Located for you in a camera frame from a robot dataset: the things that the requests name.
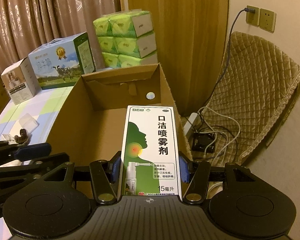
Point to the white power strip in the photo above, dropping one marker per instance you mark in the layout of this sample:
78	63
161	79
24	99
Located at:
190	125

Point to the wooden strip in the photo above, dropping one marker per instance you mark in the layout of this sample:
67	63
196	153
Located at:
122	2

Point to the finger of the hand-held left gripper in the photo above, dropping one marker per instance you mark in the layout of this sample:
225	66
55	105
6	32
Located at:
50	163
32	152

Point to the wooden wardrobe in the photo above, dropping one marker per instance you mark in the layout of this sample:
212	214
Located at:
185	42

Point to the beige wall socket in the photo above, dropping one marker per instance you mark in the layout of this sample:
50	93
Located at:
267	20
252	17

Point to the small white product box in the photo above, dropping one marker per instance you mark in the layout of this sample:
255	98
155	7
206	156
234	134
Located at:
20	82

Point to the black power adapter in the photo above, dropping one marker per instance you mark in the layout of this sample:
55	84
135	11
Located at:
202	142

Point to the white green medicine box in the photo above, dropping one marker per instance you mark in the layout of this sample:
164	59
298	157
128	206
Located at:
150	135

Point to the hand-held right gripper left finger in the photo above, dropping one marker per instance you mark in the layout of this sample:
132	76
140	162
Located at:
115	170

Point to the stack of green tissue packs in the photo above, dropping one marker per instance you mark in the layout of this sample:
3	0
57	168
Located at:
125	40

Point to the brown shiny curtain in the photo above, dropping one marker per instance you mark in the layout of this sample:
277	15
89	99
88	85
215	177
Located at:
40	10

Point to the dark fuzzy sock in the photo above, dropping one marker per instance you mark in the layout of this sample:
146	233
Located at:
21	137

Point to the small white packet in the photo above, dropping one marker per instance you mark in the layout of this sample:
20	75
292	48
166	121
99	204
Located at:
8	138

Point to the clear plastic bag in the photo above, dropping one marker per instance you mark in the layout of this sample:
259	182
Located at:
28	123

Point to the blue milk carton box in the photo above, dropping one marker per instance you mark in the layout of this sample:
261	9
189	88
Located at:
57	65

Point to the beige quilted cover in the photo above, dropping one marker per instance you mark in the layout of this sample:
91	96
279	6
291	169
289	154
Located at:
255	87

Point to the brown cardboard box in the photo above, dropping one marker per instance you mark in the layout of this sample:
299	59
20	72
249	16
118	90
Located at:
102	130

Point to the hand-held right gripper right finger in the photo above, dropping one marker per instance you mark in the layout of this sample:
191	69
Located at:
184	170

